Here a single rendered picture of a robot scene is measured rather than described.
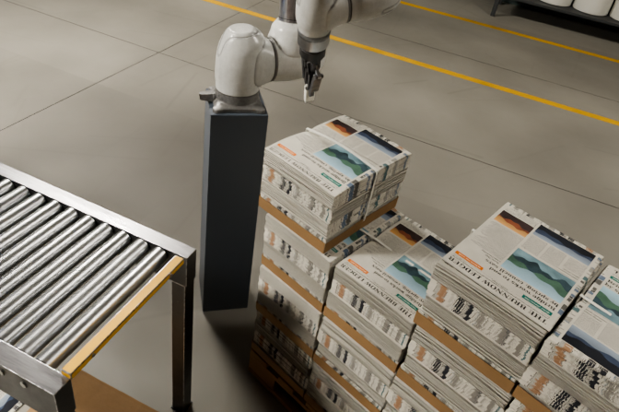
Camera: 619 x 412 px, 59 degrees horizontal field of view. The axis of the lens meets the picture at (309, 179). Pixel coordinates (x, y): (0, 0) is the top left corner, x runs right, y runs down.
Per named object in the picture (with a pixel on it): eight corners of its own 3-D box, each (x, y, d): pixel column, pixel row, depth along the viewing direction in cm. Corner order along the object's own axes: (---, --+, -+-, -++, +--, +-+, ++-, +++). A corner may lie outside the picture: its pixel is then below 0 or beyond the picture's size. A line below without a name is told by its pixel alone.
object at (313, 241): (292, 186, 187) (293, 176, 185) (356, 231, 173) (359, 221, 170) (257, 205, 177) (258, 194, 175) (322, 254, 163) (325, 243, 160)
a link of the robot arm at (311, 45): (323, 13, 152) (321, 29, 157) (292, 19, 150) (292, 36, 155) (335, 34, 148) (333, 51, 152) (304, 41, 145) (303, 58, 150)
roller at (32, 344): (142, 233, 163) (135, 241, 166) (11, 347, 127) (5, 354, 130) (154, 245, 164) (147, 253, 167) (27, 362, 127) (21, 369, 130)
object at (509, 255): (507, 204, 158) (508, 201, 157) (605, 259, 144) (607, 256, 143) (438, 260, 134) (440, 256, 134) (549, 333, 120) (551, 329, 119)
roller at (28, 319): (134, 244, 167) (134, 232, 165) (5, 358, 131) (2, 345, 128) (121, 238, 169) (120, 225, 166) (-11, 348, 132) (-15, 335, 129)
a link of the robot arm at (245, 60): (207, 78, 196) (210, 18, 183) (255, 74, 204) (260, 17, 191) (223, 100, 185) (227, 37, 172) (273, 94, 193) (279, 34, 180)
